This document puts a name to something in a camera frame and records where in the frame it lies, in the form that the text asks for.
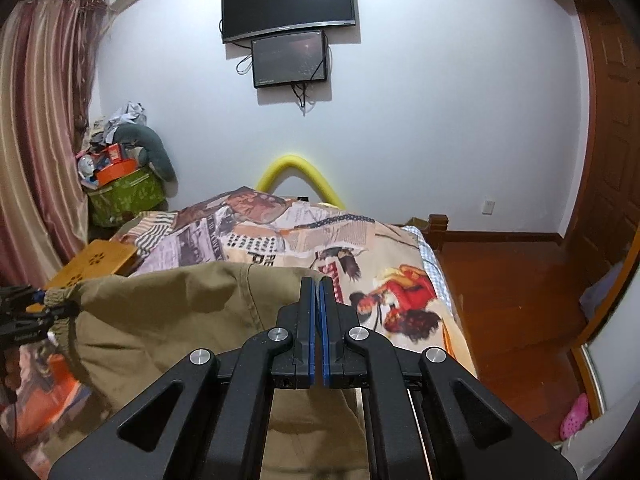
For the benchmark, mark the yellow foam tube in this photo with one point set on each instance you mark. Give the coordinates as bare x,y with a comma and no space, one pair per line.
290,161

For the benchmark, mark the black wall television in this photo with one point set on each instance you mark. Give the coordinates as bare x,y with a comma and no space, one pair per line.
287,0

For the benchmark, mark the wooden lap tray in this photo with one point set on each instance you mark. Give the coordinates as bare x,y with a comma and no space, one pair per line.
95,260

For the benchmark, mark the white wall socket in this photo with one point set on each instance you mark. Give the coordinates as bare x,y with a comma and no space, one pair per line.
488,206

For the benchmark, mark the pile of clothes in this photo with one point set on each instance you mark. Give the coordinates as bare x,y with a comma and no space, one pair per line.
120,117

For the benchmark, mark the wooden bed post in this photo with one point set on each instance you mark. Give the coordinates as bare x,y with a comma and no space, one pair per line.
437,230

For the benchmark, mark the small red box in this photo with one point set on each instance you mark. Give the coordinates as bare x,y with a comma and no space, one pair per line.
115,153

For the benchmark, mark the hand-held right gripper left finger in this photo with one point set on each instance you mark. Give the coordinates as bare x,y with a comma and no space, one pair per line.
311,332

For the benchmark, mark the green storage box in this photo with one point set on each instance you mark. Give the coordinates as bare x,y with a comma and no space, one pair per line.
125,197

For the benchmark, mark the pink slipper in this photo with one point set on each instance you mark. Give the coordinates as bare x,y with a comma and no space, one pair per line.
575,415

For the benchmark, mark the checkered bed sheet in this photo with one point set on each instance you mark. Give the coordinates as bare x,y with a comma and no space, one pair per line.
432,265

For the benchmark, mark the orange box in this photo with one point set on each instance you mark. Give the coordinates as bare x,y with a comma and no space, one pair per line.
117,170

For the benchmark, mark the khaki pants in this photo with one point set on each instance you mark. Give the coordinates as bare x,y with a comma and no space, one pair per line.
165,320

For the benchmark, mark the printed blanket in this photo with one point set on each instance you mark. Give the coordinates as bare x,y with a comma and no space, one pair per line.
300,230

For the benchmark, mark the striped pink curtain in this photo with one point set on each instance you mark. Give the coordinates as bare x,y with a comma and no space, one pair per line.
40,125

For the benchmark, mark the small black wall monitor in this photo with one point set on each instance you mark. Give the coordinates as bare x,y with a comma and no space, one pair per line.
290,59

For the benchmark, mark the wooden door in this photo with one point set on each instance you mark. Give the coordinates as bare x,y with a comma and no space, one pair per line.
610,135

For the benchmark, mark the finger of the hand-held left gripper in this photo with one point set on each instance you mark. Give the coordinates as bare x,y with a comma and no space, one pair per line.
55,311
22,292

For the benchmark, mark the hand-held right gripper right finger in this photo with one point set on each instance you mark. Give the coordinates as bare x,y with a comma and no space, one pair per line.
325,332

